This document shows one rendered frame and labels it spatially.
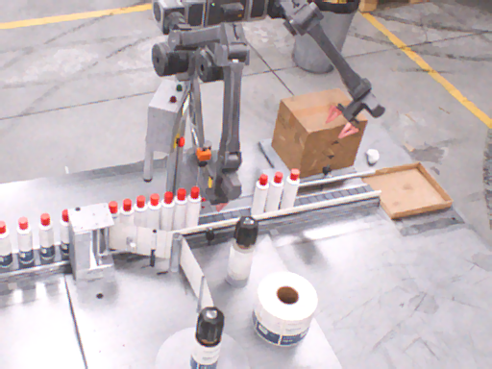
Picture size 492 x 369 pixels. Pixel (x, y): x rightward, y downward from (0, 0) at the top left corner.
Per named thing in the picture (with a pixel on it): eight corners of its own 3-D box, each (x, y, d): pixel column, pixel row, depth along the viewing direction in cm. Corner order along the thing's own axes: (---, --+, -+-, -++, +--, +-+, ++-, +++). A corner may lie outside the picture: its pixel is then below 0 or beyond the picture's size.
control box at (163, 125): (145, 148, 241) (147, 105, 229) (159, 120, 253) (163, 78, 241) (173, 156, 239) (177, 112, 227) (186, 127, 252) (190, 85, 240)
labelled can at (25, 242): (20, 265, 248) (16, 226, 234) (18, 255, 251) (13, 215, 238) (35, 262, 249) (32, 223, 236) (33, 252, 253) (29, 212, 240)
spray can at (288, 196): (282, 213, 279) (292, 177, 266) (278, 205, 283) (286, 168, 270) (294, 211, 281) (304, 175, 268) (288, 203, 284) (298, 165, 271)
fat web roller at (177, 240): (169, 276, 250) (173, 241, 238) (165, 266, 253) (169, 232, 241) (182, 274, 251) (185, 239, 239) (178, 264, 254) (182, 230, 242)
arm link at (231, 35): (251, 19, 236) (225, 17, 232) (251, 59, 237) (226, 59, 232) (189, 32, 276) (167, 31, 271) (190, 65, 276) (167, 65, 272)
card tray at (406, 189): (391, 219, 289) (394, 212, 287) (360, 178, 308) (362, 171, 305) (451, 207, 299) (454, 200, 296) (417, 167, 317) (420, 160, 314)
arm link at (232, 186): (239, 152, 246) (218, 154, 242) (254, 173, 238) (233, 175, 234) (230, 178, 252) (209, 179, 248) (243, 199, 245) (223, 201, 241)
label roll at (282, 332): (268, 354, 229) (276, 328, 220) (241, 307, 242) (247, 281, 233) (319, 335, 236) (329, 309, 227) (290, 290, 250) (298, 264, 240)
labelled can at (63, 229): (62, 257, 252) (61, 218, 239) (60, 246, 256) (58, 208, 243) (76, 254, 254) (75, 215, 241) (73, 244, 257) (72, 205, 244)
